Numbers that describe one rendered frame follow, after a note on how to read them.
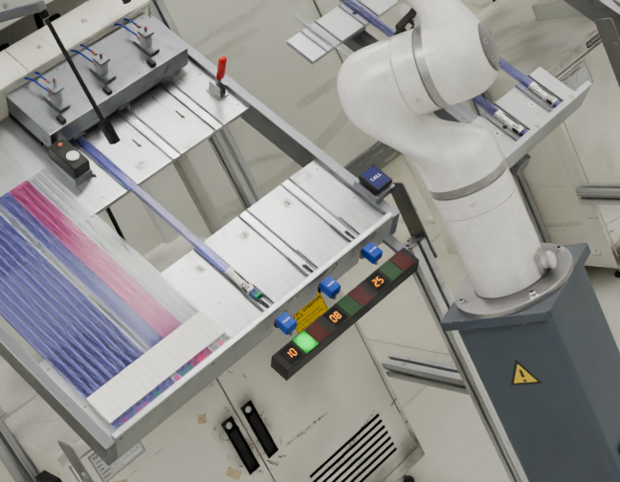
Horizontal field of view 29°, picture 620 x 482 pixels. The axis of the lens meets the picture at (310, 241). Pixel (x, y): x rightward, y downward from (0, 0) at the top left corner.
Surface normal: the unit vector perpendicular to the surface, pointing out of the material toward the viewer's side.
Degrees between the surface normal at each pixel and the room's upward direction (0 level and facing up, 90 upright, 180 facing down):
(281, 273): 42
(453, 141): 33
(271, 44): 90
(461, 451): 0
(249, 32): 90
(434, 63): 72
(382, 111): 96
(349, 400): 90
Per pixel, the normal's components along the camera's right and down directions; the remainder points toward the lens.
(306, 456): 0.57, 0.05
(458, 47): -0.10, 0.07
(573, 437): -0.47, 0.54
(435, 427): -0.42, -0.84
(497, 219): 0.20, 0.29
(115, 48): 0.07, -0.59
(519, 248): 0.39, 0.18
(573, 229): -0.70, 0.54
